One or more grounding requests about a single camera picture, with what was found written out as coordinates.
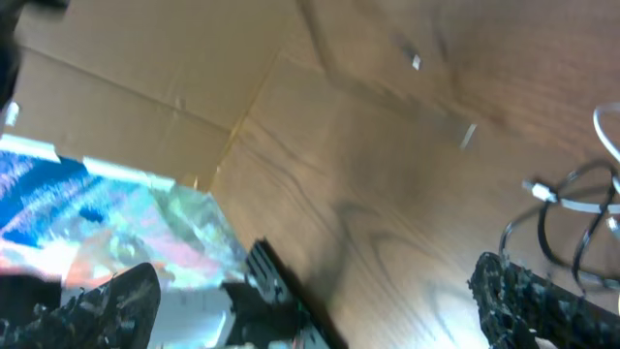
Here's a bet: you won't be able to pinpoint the brown cardboard panel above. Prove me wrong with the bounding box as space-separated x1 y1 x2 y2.
8 0 293 191

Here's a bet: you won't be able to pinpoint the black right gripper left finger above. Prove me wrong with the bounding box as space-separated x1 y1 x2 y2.
1 263 161 349

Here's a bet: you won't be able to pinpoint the white USB cable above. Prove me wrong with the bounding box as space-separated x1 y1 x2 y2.
521 101 620 234

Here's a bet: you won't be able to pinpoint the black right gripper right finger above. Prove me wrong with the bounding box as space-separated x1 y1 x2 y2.
468 252 619 349

